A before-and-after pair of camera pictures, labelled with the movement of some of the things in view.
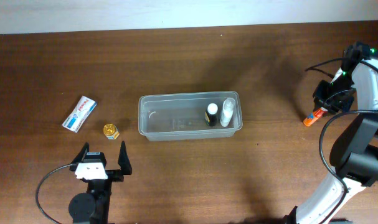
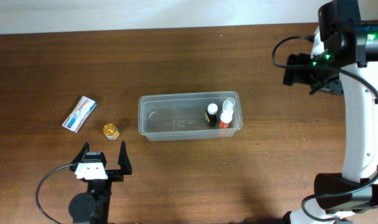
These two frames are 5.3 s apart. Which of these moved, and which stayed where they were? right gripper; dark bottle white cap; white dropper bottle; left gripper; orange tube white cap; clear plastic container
Moved: orange tube white cap; right gripper
Stayed: left gripper; dark bottle white cap; clear plastic container; white dropper bottle
